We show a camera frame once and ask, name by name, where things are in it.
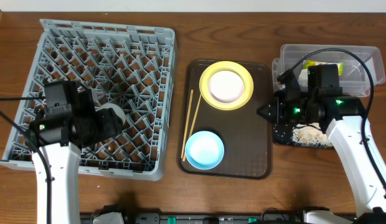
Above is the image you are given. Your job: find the white pink bowl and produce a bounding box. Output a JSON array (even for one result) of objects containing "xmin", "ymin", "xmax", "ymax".
[{"xmin": 208, "ymin": 71, "xmax": 245, "ymax": 103}]

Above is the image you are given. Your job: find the left wooden chopstick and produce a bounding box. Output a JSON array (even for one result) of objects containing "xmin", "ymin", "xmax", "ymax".
[{"xmin": 181, "ymin": 89, "xmax": 194, "ymax": 160}]

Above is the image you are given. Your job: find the wooden chopstick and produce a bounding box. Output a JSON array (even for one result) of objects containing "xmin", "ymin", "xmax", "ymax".
[
  {"xmin": 181, "ymin": 89, "xmax": 194, "ymax": 160},
  {"xmin": 182, "ymin": 94, "xmax": 202, "ymax": 162}
]

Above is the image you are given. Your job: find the rice and peanut waste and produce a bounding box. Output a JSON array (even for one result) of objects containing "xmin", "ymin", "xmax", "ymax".
[{"xmin": 275, "ymin": 123, "xmax": 334, "ymax": 147}]

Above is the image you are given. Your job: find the dark brown serving tray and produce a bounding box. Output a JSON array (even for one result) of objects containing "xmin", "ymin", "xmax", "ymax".
[{"xmin": 177, "ymin": 60, "xmax": 273, "ymax": 179}]

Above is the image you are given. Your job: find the green snack wrapper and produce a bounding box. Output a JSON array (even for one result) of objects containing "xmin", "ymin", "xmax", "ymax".
[{"xmin": 303, "ymin": 60, "xmax": 344, "ymax": 76}]

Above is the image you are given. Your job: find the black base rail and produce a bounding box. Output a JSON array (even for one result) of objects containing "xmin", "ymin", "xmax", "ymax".
[{"xmin": 79, "ymin": 205, "xmax": 359, "ymax": 224}]

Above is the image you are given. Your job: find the white cup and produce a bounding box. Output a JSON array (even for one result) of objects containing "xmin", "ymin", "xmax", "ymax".
[{"xmin": 98, "ymin": 103, "xmax": 126, "ymax": 124}]

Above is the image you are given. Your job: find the clear plastic bin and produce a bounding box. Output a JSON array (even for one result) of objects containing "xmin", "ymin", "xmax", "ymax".
[{"xmin": 272, "ymin": 44, "xmax": 385, "ymax": 97}]

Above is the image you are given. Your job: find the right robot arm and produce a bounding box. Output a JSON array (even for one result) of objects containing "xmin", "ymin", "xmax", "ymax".
[{"xmin": 257, "ymin": 64, "xmax": 386, "ymax": 223}]

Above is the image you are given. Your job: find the right wooden chopstick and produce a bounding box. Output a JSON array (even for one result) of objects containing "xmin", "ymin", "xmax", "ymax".
[{"xmin": 182, "ymin": 94, "xmax": 202, "ymax": 162}]

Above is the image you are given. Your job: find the grey dishwasher rack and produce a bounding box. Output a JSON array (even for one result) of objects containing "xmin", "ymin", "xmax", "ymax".
[{"xmin": 14, "ymin": 19, "xmax": 177, "ymax": 181}]

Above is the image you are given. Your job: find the light blue bowl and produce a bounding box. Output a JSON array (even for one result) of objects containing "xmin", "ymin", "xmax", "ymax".
[{"xmin": 185, "ymin": 131, "xmax": 225, "ymax": 170}]

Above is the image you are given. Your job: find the yellow plate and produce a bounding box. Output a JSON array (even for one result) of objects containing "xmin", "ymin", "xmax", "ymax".
[{"xmin": 199, "ymin": 61, "xmax": 254, "ymax": 110}]

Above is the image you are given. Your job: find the black plastic bin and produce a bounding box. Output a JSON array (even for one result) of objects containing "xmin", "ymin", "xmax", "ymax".
[{"xmin": 272, "ymin": 90, "xmax": 337, "ymax": 150}]

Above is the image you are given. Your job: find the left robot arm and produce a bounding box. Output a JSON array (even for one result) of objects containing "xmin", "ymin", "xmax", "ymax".
[{"xmin": 27, "ymin": 81, "xmax": 126, "ymax": 223}]

